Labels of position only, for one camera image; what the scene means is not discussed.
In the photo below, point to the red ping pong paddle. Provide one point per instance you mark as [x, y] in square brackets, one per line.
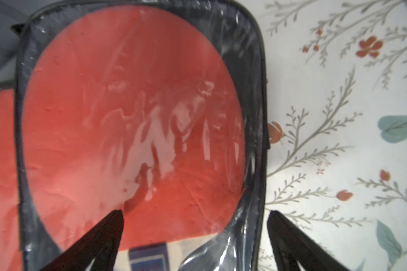
[10, 259]

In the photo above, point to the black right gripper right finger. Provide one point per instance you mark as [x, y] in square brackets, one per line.
[293, 249]

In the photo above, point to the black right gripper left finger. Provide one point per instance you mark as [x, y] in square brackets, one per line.
[96, 250]

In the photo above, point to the floral table mat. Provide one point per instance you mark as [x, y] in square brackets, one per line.
[337, 116]

